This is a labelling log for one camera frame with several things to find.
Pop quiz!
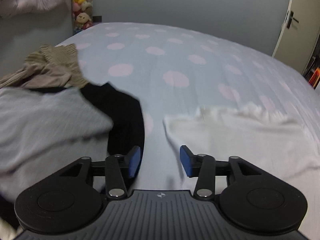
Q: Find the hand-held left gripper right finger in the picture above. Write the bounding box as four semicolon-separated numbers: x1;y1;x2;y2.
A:
179;145;263;200

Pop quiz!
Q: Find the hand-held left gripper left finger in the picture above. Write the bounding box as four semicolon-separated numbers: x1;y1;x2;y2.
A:
59;145;141;200

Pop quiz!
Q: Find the white sweatshirt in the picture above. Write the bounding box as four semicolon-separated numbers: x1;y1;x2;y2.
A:
163;102;320;188

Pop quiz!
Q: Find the black garment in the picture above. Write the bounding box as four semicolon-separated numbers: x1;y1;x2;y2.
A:
25;82;146;157

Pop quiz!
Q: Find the grey garment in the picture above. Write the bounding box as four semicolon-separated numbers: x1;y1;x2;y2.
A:
0;86;115;203

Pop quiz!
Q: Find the bed with pink dotted sheet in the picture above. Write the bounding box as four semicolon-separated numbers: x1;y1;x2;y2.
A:
0;22;320;233

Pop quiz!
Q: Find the khaki knit sweater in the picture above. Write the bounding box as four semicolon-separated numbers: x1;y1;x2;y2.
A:
0;44;90;89

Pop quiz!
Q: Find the white crinkled garment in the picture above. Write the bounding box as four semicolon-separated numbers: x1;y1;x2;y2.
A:
0;217;15;240

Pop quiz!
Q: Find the orange object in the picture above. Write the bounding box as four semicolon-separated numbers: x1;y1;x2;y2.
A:
302;55;320;88

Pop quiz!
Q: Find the cream door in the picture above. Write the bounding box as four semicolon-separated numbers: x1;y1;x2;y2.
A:
271;0;320;77

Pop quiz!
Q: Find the clear tube of plush toys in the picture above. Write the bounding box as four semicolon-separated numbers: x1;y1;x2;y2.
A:
71;0;94;34

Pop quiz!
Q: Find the black door handle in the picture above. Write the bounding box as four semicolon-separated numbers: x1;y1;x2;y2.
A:
286;10;300;29

